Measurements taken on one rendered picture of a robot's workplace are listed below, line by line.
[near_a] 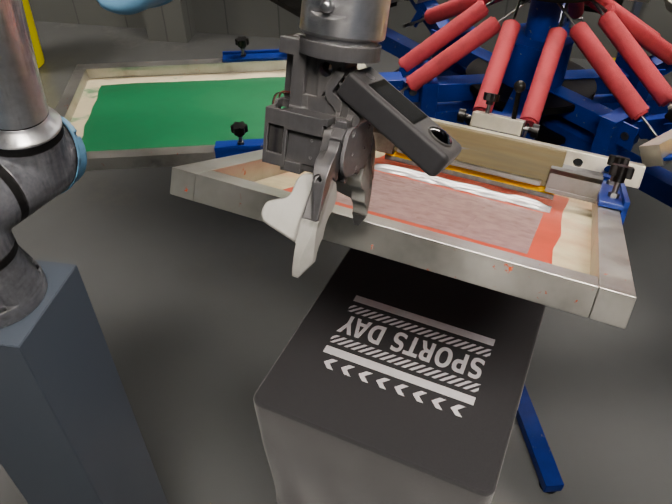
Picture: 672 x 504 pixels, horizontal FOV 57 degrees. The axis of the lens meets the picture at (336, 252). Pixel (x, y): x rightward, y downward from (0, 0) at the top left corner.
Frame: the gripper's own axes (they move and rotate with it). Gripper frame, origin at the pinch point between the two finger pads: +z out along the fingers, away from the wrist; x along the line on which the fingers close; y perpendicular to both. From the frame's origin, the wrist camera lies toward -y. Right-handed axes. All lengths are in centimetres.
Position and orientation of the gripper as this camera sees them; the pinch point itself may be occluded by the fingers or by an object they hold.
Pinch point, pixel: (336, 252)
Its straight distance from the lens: 62.1
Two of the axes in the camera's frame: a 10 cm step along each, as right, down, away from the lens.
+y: -9.1, -2.7, 3.1
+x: -4.0, 3.6, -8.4
